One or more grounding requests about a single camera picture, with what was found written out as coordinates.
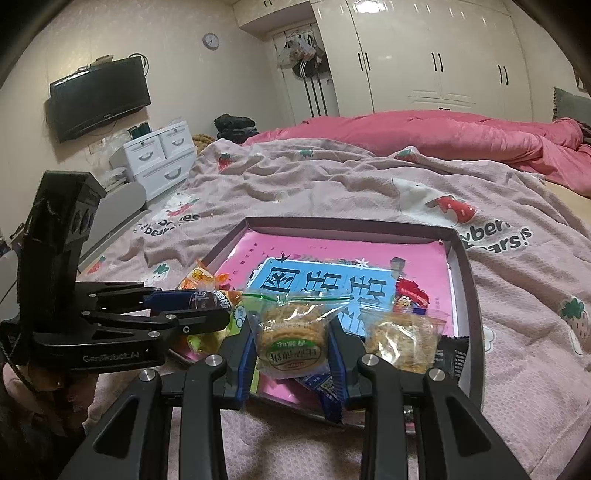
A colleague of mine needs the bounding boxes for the white hanging bags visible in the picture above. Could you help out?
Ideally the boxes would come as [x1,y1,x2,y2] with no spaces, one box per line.
[279,32,324,63]

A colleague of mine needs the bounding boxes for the red cartoon snack packet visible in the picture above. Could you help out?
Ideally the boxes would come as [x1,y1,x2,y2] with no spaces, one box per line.
[394,277,430,317]

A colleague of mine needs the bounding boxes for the clear cracker packet green label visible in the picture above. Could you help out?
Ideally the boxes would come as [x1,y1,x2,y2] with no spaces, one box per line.
[242,291,352,381]

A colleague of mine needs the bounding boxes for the black hanging straps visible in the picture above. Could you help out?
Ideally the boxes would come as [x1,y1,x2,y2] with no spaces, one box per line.
[302,76,328,117]

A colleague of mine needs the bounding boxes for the black green pea packet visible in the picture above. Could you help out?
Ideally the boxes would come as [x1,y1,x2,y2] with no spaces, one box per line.
[434,335,471,384]

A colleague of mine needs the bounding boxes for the grey headboard cushion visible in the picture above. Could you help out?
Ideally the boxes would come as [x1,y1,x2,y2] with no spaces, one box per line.
[551,87,591,123]

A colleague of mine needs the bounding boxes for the person's left hand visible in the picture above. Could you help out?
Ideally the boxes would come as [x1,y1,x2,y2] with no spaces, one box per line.
[21,366,100,432]

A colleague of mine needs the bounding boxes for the beige bed sheet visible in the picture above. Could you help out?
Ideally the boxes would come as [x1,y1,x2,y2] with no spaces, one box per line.
[542,180,591,213]

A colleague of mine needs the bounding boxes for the white drawer cabinet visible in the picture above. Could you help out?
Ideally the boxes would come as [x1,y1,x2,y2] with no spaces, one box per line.
[121,121,197,201]

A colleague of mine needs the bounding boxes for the dark grey shallow box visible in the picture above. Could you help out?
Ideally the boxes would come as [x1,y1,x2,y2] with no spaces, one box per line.
[198,216,485,416]

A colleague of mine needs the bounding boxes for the pink quilt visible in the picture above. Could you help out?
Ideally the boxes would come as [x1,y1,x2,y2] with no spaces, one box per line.
[240,110,591,199]

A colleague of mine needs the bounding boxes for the blue cookie packet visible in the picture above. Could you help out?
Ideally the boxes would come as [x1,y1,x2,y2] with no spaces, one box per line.
[295,371,345,423]

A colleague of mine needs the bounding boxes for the black wall television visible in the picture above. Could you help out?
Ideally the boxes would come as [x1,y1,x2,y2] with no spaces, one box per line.
[47,56,152,144]

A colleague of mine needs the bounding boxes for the pink book blue label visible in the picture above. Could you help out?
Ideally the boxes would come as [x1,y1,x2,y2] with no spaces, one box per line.
[215,230,458,407]

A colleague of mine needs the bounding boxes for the white wardrobe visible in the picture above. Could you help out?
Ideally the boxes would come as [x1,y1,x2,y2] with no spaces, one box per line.
[311,0,555,123]

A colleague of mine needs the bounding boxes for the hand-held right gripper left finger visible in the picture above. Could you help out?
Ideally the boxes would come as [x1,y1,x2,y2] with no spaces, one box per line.
[58,316,259,480]

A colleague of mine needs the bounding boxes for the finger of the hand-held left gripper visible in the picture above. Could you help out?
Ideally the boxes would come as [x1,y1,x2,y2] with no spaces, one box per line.
[36,307,230,345]
[76,281,218,315]

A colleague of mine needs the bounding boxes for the clear plastic bag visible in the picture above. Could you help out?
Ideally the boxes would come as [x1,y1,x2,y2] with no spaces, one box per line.
[88,134,130,190]

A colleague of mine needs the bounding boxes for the green cake packet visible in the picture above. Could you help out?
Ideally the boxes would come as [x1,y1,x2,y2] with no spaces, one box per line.
[187,288,252,356]

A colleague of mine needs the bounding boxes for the dark clothes pile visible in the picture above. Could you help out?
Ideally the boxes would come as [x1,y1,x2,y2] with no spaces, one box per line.
[213,113,259,143]

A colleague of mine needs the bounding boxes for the black striped cap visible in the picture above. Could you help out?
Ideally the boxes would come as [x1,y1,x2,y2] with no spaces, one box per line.
[292,60,324,79]

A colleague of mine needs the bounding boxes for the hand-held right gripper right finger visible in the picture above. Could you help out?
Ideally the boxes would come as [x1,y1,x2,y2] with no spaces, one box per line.
[325,320,532,480]

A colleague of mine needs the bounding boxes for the orange snack packet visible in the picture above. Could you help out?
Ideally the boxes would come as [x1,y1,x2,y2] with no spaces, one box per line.
[178,261,229,294]

